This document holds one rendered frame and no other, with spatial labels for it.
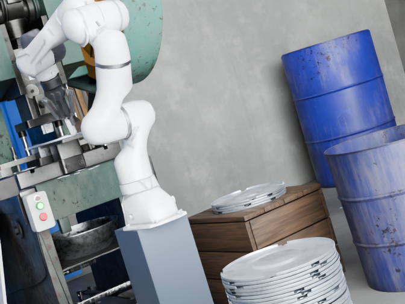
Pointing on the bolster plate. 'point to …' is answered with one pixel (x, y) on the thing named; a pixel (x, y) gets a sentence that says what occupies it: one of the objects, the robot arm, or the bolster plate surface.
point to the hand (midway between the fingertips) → (70, 126)
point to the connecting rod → (15, 20)
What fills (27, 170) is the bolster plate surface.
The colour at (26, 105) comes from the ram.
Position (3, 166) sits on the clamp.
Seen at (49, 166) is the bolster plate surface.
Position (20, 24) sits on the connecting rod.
